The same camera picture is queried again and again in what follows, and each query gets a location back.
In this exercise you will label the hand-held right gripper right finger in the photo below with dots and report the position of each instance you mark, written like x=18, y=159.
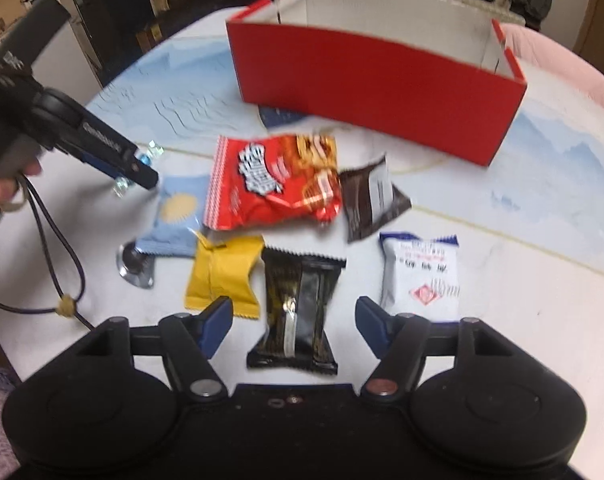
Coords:
x=374, y=325

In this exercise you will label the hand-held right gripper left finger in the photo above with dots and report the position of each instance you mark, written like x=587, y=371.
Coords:
x=216, y=325

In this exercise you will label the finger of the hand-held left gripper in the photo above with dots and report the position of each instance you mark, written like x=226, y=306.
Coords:
x=141, y=177

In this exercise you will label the blue candy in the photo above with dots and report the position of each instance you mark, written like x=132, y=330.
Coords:
x=154, y=151

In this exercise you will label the light blue snack packet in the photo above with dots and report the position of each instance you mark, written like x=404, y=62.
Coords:
x=176, y=210

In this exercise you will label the black snack packet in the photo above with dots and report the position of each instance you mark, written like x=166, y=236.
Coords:
x=292, y=300

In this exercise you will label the red snack bag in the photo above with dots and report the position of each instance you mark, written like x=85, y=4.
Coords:
x=262, y=185

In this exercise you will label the dark brown snack packet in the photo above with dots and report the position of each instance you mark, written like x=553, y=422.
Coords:
x=367, y=205

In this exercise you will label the red cardboard box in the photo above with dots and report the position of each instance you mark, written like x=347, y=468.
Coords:
x=372, y=80

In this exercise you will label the yellow snack packet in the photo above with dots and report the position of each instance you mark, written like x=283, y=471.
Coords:
x=221, y=270

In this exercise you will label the white and blue snack packet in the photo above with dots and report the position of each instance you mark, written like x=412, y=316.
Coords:
x=417, y=275

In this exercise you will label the silver foil wrapper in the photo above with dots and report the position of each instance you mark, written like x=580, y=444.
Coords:
x=131, y=270

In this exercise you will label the dark tv cabinet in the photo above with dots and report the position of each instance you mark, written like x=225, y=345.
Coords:
x=121, y=0

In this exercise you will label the pink cushioned chair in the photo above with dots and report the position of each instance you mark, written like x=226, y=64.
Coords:
x=557, y=55

